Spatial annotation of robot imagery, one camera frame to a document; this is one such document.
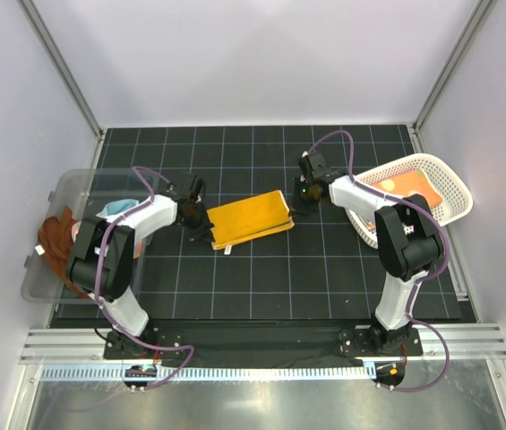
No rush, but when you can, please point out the yellow blue patterned towel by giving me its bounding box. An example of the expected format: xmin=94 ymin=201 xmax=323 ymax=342
xmin=207 ymin=190 xmax=295 ymax=251

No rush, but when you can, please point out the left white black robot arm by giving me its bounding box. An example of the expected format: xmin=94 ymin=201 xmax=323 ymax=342
xmin=65 ymin=167 xmax=213 ymax=358

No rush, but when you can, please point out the orange polka dot towel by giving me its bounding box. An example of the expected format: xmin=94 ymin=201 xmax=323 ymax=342
xmin=367 ymin=168 xmax=443 ymax=209

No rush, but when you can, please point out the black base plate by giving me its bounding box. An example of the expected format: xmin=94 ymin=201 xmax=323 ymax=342
xmin=103 ymin=319 xmax=424 ymax=368

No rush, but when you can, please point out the white perforated plastic basket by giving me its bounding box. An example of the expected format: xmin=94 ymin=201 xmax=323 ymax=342
xmin=356 ymin=153 xmax=473 ymax=227

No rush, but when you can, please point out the slotted cable duct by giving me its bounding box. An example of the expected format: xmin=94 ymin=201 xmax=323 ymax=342
xmin=40 ymin=363 xmax=376 ymax=383

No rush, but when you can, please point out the dark brown towel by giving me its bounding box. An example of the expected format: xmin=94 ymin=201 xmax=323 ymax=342
xmin=38 ymin=206 xmax=90 ymax=300

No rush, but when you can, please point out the black grid mat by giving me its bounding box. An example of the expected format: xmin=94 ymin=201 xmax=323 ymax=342
xmin=50 ymin=125 xmax=477 ymax=328

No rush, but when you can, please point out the light blue orange towel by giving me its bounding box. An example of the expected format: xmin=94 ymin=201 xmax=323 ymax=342
xmin=71 ymin=199 xmax=142 ymax=260

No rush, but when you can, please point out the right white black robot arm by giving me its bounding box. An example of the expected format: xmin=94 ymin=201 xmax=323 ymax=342
xmin=291 ymin=151 xmax=445 ymax=355

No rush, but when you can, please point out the clear plastic bin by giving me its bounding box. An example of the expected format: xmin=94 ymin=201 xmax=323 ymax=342
xmin=21 ymin=168 xmax=149 ymax=305

